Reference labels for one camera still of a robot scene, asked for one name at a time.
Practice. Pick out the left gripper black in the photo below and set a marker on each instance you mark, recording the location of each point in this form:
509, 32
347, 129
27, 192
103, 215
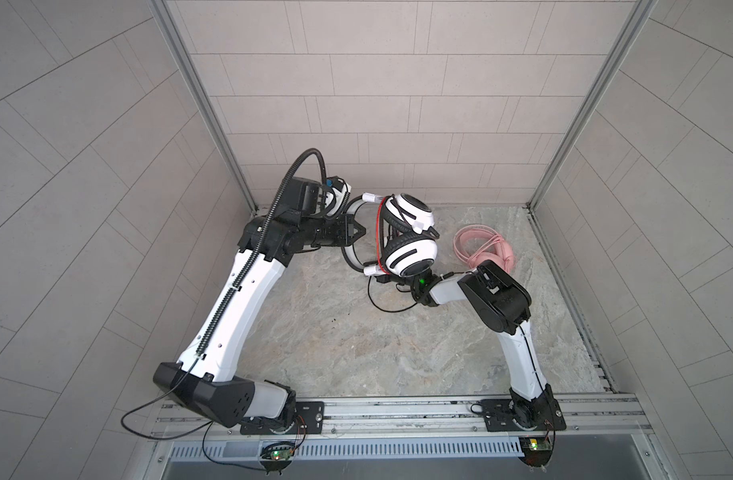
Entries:
340, 236

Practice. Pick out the white black headphones with cable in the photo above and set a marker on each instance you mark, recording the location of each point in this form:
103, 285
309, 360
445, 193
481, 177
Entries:
405, 247

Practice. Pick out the pink headphones with cable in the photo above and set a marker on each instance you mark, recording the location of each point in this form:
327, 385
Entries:
474, 244

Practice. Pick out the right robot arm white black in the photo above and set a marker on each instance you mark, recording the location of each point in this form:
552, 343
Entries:
503, 306

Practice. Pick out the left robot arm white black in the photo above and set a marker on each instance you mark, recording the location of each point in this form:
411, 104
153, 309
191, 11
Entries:
307, 213

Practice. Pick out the left circuit board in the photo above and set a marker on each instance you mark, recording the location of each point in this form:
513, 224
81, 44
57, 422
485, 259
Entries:
278, 452

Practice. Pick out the circuit board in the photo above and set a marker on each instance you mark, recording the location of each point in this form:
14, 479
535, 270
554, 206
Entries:
278, 452
537, 451

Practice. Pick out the white vent grille strip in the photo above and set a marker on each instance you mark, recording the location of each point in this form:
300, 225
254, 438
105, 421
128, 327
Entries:
355, 449

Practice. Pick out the right circuit board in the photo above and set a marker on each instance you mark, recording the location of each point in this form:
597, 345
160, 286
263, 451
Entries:
537, 451

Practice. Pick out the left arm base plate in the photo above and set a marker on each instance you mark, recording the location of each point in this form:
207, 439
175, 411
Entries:
305, 417

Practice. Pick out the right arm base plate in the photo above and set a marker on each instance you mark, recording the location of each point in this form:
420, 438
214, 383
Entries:
541, 414

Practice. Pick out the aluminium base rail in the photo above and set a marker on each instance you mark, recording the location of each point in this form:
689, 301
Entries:
463, 416

